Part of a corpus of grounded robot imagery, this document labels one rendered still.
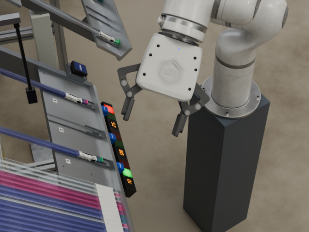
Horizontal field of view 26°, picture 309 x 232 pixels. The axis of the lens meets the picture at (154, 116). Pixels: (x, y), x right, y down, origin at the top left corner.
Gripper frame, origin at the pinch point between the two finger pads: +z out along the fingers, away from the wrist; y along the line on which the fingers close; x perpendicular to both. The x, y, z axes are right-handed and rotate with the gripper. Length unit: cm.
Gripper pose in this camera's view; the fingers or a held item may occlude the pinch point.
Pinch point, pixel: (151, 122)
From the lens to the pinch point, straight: 117.3
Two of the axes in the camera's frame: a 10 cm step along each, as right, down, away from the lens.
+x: -1.2, -0.7, 9.9
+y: 9.4, 3.0, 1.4
